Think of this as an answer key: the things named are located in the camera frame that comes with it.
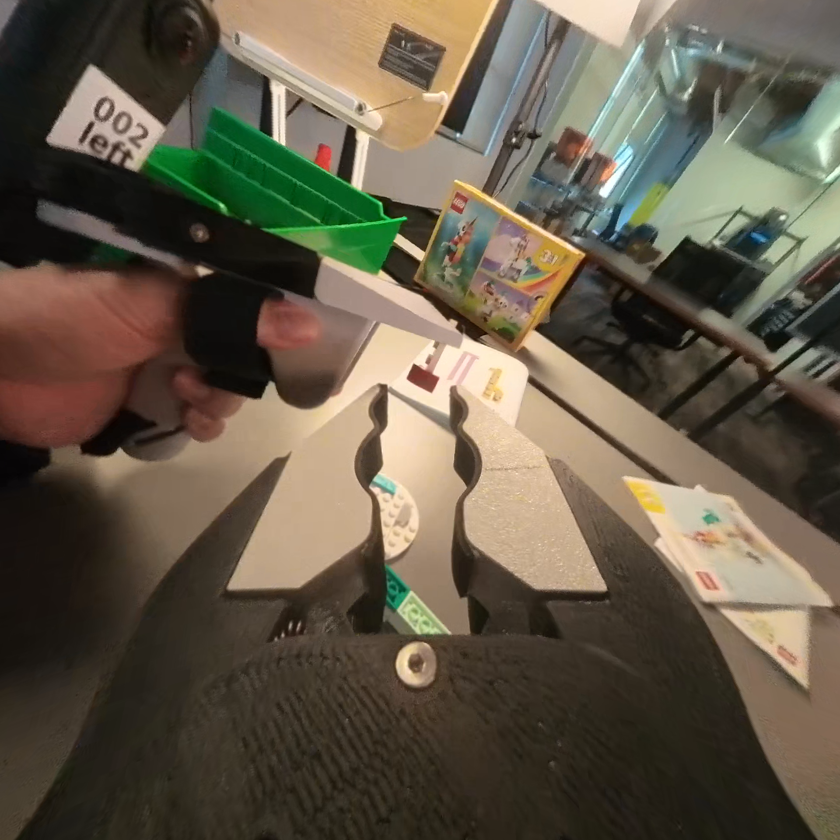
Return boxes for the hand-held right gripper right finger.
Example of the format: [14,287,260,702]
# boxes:
[449,387,608,599]

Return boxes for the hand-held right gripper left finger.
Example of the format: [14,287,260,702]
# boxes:
[226,385,389,595]

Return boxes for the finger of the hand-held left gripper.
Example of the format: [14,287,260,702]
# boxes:
[271,256,464,409]

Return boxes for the red lego piece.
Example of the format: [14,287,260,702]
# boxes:
[406,340,441,393]

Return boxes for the green plastic bin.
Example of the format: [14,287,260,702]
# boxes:
[141,107,408,275]

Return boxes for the multicolour lego model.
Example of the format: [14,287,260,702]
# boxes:
[384,566,454,635]

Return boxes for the person's left forearm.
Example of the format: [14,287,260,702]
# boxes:
[0,441,53,490]

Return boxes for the round white lego plate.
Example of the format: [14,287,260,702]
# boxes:
[367,474,421,562]

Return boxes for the yellow lego box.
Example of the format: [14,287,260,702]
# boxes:
[415,180,586,352]

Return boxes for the person's left hand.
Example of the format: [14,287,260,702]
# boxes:
[0,266,322,448]

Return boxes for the white instruction booklet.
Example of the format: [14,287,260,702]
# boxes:
[387,335,529,427]

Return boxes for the colourful instruction booklet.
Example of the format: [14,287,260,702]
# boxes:
[622,476,834,690]

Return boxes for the dark display screen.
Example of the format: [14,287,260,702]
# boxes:
[440,0,519,155]

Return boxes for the black office chair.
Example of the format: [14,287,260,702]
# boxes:
[577,262,703,368]

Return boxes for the black light stand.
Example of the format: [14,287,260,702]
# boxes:
[489,13,572,198]

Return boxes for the wooden table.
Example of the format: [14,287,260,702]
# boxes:
[571,233,840,421]

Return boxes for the studio light panel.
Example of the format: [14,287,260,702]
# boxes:
[535,0,641,47]

